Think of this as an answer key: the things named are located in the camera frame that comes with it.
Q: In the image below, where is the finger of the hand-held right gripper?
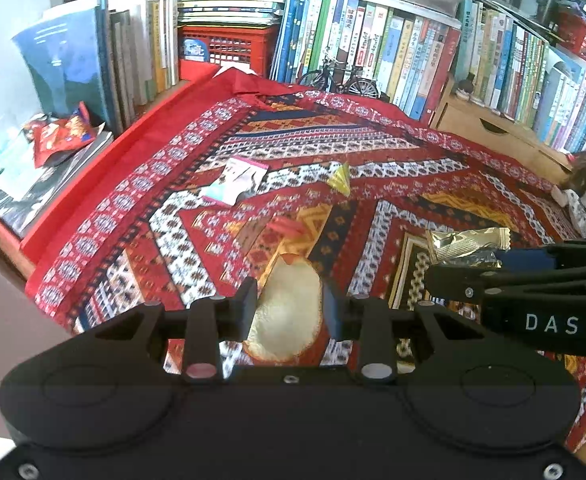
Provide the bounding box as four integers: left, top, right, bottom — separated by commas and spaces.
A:
425, 262, 586, 307
495, 237, 586, 274

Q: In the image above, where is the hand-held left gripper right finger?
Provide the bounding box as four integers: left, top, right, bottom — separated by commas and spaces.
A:
323, 282, 488, 383

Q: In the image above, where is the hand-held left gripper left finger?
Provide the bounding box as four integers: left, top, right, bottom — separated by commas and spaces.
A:
95, 276, 258, 383

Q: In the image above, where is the gold round paper plate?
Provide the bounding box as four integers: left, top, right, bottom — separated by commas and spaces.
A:
243, 252, 326, 366

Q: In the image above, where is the gold foil packet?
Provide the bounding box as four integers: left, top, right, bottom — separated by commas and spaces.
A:
425, 226, 512, 267

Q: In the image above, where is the row of blue-spined books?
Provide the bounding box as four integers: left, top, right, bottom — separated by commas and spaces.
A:
270, 0, 462, 122

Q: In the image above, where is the row of large standing books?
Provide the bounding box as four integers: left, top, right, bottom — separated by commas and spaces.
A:
13, 0, 182, 136

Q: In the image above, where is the flat stack of books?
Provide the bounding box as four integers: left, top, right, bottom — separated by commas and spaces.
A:
165, 0, 292, 29

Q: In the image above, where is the small red stick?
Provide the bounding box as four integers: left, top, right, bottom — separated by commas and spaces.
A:
268, 216, 306, 239

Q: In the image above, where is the pink-edged wrapper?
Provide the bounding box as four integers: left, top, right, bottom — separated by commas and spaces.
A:
200, 156, 270, 206

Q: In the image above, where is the wooden drawer cabinet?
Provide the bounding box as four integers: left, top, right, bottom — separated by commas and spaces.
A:
430, 92, 576, 184

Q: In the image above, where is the small yellow-green folded wrapper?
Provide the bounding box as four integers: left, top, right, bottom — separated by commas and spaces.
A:
328, 161, 354, 196

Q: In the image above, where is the red patterned tablecloth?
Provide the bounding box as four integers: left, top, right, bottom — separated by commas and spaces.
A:
25, 67, 586, 466

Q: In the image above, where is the small dark figurine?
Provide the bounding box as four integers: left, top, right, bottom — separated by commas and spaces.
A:
455, 72, 476, 102

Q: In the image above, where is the red cardboard box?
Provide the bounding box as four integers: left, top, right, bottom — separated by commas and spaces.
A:
0, 65, 224, 281

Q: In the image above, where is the black miniature bicycle model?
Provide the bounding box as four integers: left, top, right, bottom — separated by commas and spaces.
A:
298, 47, 382, 99

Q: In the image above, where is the stack of magazines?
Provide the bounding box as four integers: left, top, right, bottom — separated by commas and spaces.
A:
0, 125, 116, 241

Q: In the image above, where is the red snack bag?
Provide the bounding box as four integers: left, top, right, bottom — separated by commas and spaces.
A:
23, 102, 106, 169

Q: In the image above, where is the red plastic crate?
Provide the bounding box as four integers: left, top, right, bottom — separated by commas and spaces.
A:
178, 22, 280, 79

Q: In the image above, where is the clear glass mug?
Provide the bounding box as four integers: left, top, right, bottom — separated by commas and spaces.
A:
0, 125, 36, 187

